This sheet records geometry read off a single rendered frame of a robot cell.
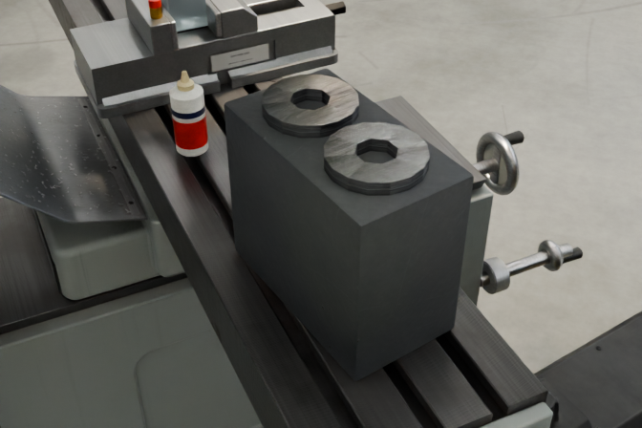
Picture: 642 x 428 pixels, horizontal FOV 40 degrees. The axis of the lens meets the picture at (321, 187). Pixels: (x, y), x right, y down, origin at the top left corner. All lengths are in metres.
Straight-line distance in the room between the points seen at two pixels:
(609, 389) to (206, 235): 0.63
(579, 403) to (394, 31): 2.29
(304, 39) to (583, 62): 2.14
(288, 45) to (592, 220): 1.48
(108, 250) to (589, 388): 0.68
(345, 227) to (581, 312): 1.60
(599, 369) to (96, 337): 0.70
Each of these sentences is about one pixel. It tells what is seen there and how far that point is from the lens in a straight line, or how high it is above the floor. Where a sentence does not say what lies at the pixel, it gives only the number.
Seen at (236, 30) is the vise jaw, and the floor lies 1.01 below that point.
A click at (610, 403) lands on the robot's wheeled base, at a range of 1.30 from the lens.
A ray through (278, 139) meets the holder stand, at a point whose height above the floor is 1.12.
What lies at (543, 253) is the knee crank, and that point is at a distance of 1.60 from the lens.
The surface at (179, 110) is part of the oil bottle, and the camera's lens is 1.06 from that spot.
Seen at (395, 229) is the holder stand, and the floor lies 1.10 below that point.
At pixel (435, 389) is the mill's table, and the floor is 0.93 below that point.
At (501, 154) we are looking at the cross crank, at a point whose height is 0.66.
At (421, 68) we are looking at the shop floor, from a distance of 3.14.
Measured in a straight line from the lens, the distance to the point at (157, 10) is 1.16.
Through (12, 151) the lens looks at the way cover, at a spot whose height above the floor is 0.92.
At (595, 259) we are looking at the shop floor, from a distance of 2.43.
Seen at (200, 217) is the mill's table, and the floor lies 0.93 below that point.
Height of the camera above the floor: 1.56
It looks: 38 degrees down
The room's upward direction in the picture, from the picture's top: straight up
